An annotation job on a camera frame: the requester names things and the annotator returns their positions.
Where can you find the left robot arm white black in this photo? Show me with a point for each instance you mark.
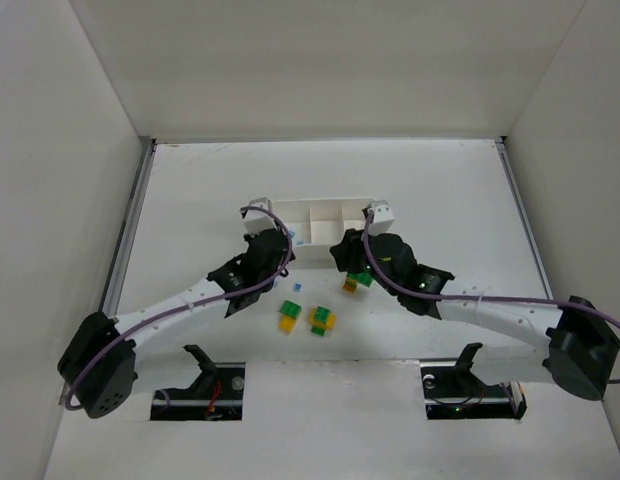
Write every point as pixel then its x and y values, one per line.
pixel 162 330

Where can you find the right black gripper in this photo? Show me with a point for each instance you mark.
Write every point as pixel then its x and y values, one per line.
pixel 350 248

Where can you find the green yellow lego stack right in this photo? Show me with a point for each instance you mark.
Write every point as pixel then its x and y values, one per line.
pixel 322 321

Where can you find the green yellow lego stack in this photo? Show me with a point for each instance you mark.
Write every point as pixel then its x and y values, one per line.
pixel 290 313
pixel 322 321

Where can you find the right aluminium table rail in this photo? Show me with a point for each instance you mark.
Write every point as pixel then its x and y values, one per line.
pixel 532 245

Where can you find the aluminium table rail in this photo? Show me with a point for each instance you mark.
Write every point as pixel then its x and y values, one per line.
pixel 532 245
pixel 121 250

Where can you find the white three-compartment container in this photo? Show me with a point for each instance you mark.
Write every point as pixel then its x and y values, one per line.
pixel 323 223

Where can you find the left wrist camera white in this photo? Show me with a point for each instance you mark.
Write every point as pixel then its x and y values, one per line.
pixel 256 216

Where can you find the left aluminium table rail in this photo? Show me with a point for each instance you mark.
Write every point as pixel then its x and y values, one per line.
pixel 121 250

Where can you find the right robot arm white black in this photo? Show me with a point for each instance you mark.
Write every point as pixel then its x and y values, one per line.
pixel 568 343

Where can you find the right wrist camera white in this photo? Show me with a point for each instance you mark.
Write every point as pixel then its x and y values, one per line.
pixel 379 217

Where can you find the green yellow lego stack left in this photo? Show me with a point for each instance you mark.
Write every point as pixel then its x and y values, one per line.
pixel 290 313

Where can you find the green orange lego piece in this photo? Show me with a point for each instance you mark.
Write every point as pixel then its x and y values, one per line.
pixel 353 281

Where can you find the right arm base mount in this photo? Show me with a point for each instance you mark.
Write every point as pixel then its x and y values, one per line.
pixel 452 392

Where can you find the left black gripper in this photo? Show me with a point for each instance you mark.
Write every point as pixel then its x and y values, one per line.
pixel 269 242

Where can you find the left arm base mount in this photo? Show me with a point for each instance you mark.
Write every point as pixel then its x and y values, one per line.
pixel 214 395

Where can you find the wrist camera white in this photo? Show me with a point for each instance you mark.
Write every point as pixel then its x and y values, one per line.
pixel 379 217
pixel 256 216

